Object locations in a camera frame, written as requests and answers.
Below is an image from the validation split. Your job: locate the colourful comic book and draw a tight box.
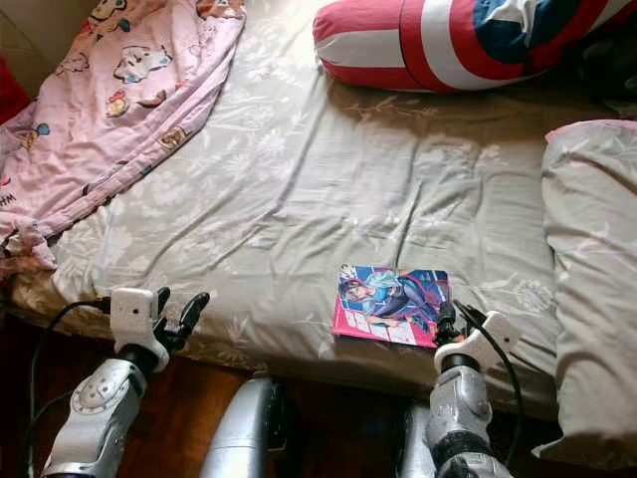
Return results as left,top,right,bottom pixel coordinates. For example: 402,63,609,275
331,264,452,348

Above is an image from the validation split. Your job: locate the grey floral pillow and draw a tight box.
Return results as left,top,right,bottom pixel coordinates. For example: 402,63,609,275
535,119,637,469

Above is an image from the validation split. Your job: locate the pink cartoon print blanket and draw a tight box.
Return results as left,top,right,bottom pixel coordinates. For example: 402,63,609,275
0,0,247,275

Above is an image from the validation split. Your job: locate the silver left robot leg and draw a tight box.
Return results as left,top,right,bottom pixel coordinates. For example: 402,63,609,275
199,376,285,478

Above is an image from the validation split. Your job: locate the silver robot leg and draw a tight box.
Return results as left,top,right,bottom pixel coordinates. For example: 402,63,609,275
199,376,285,478
398,403,439,478

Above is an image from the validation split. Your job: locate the silver right robot leg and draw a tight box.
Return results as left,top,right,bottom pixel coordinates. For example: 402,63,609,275
398,403,439,478

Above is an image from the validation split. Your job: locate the bed with grey floral sheet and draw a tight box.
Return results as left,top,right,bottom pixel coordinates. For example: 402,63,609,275
5,0,637,419

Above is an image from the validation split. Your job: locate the red white striped bolster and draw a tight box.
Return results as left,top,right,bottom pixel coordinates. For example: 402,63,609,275
312,0,637,94

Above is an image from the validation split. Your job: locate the dark brown plush toy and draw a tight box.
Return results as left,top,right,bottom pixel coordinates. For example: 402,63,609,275
572,30,637,101

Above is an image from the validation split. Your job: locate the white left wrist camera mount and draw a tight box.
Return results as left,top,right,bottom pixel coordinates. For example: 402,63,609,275
109,288,168,350

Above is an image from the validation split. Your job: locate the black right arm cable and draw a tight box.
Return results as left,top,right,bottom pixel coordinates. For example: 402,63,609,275
453,299,527,469

